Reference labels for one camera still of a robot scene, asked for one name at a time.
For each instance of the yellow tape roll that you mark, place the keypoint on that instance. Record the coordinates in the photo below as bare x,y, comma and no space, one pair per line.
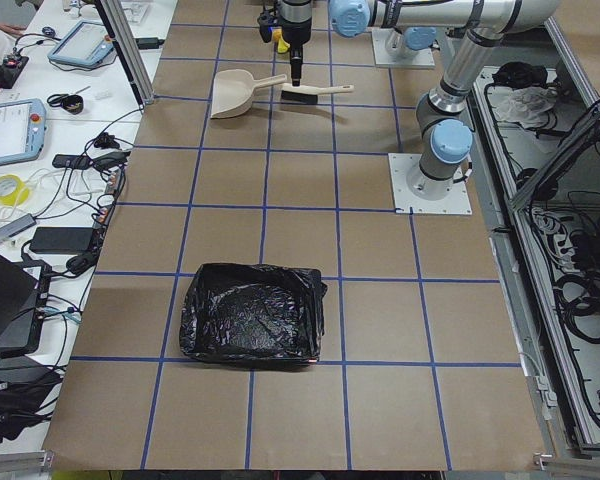
13,190

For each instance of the far blue teach pendant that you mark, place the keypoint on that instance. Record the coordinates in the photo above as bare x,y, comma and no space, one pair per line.
85,46

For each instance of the black-lined left trash bin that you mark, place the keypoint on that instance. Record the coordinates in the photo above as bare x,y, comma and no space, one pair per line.
253,315

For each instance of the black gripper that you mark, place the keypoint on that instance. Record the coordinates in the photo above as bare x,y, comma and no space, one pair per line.
296,30

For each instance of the crumpled white cloth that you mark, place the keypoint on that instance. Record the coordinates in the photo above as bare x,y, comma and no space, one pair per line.
529,107

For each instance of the yellow trash piece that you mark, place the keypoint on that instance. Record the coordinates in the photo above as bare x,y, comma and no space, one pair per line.
281,45

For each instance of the near blue teach pendant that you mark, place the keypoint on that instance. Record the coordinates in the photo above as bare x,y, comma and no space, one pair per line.
22,130

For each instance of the beige plastic dustpan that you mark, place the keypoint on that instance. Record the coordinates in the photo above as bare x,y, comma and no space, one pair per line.
233,91

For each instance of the blue teach pendant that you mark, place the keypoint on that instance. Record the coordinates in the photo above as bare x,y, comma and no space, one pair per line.
22,130
85,46

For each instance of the black scissors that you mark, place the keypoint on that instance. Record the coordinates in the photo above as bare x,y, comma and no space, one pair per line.
55,99

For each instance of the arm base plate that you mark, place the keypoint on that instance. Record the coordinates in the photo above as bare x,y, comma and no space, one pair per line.
415,193
420,60

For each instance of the black laptop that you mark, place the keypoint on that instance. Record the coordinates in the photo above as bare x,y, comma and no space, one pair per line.
24,288

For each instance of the beige hand brush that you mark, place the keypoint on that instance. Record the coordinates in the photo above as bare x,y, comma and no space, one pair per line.
306,94

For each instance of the black power adapter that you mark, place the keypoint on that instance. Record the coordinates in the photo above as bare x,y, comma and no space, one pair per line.
61,240

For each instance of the aluminium frame post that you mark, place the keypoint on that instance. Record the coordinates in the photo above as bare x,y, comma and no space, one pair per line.
113,18

